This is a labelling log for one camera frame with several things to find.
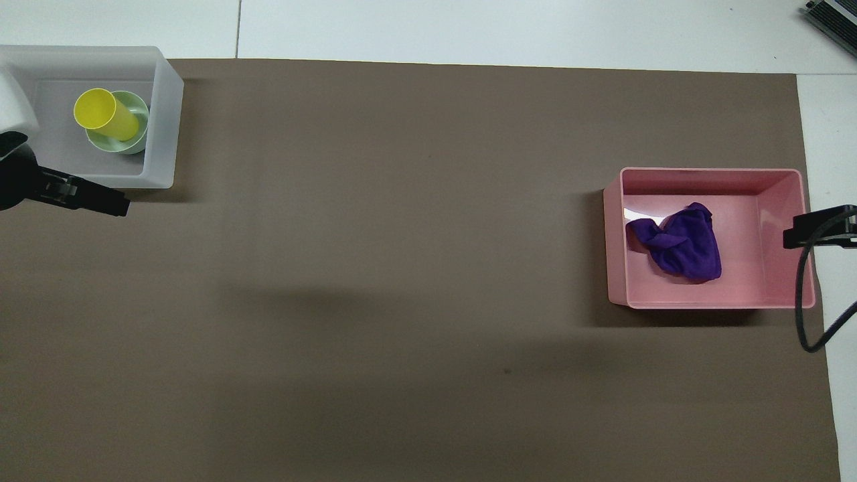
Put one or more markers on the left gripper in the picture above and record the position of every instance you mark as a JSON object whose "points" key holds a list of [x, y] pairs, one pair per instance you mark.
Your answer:
{"points": [[19, 179]]}

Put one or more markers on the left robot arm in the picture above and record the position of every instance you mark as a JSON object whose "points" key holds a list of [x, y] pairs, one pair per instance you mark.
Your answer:
{"points": [[13, 107]]}

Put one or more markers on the translucent white plastic box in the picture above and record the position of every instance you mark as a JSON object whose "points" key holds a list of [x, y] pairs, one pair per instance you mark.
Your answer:
{"points": [[164, 120]]}

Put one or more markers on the pink plastic box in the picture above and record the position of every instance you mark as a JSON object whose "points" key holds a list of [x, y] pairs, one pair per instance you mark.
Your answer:
{"points": [[770, 234]]}

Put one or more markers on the yellow plastic cup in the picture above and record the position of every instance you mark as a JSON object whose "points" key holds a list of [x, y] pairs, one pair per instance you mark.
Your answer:
{"points": [[100, 110]]}

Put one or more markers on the light green bowl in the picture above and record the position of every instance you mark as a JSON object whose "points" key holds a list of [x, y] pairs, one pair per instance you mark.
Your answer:
{"points": [[139, 110]]}

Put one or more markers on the purple cloth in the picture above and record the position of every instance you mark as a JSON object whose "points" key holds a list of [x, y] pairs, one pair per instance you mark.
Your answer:
{"points": [[686, 248]]}

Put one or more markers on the black stand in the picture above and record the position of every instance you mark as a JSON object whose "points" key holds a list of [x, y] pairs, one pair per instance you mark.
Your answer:
{"points": [[833, 17]]}

